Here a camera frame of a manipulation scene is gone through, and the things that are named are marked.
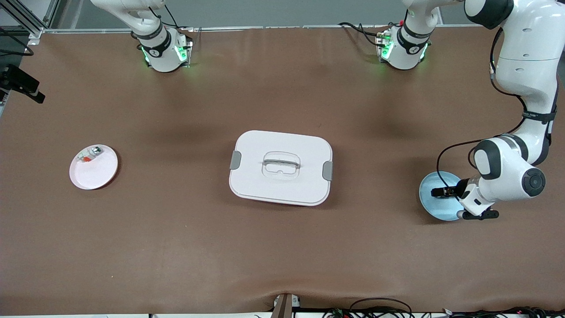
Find light blue round plate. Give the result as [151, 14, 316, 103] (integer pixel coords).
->
[419, 171, 465, 221]

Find pink round plate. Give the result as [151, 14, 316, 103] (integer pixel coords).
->
[69, 144, 119, 190]

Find white lidded box grey latches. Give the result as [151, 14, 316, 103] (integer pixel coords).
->
[229, 130, 333, 207]

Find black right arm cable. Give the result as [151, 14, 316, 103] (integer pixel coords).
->
[0, 26, 34, 57]

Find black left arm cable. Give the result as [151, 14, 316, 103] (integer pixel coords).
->
[436, 26, 530, 188]

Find aluminium frame profile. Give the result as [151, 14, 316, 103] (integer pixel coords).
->
[0, 0, 60, 39]

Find small white and red switch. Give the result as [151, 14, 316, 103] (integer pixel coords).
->
[77, 147, 103, 163]

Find black cable bundle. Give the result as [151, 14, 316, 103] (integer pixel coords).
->
[322, 298, 565, 318]

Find black arm base cable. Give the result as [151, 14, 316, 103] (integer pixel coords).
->
[339, 22, 381, 47]

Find metal table edge bracket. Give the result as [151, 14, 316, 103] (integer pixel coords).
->
[271, 293, 301, 318]

